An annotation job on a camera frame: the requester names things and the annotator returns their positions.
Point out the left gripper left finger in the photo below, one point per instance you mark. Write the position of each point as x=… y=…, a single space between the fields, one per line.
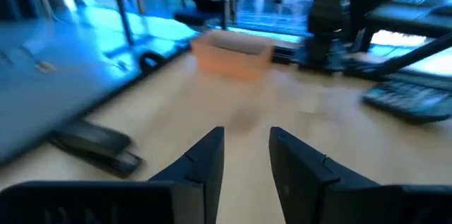
x=205 y=160

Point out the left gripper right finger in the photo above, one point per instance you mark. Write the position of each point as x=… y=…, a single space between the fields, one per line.
x=303 y=181

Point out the black calculator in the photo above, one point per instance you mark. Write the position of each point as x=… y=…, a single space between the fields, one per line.
x=406 y=100

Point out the short black metal bracket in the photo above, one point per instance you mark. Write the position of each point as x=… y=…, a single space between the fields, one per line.
x=92 y=142

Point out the orange plastic bin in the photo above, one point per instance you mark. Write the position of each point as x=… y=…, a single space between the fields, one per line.
x=233 y=61

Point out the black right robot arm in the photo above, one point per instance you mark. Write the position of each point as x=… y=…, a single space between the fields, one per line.
x=325 y=15

